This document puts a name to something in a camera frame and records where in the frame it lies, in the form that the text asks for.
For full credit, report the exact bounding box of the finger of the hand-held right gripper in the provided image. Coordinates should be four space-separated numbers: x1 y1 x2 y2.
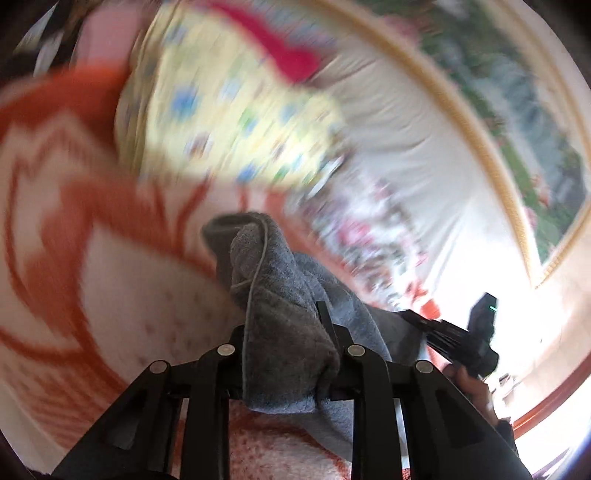
400 309 472 365

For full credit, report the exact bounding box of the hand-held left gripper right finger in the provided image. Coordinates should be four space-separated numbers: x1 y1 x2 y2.
316 301 533 480

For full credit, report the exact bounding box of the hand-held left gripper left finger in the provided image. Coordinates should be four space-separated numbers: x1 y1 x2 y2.
52 326 245 480

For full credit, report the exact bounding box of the grey towel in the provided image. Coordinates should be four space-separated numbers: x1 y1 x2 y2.
201 211 428 462

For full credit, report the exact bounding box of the person's right hand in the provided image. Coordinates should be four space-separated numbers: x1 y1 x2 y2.
444 363 500 426

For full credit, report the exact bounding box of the white floral bed sheet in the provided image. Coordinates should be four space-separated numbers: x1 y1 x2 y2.
281 23 546 319

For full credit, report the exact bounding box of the orange and white patterned blanket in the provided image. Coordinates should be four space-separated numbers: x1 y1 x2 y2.
0 65 435 480

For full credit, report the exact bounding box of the gold framed floral picture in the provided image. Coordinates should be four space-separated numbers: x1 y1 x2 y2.
318 0 591 289

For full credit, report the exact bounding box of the yellow printed cloth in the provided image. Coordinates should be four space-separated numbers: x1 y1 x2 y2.
113 0 348 191

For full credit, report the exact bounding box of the red cloth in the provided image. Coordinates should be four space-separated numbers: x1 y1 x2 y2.
201 0 324 85

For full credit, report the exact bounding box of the pink cloth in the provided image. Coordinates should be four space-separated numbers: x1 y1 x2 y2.
78 4 153 70

